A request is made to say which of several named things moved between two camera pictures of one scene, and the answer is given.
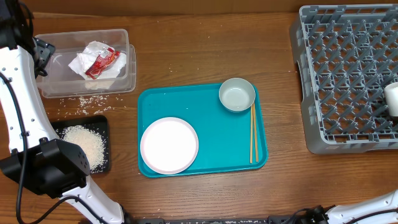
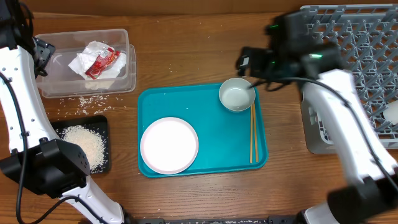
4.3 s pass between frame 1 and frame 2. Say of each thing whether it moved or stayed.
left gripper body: stayed
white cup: moved
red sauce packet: stayed
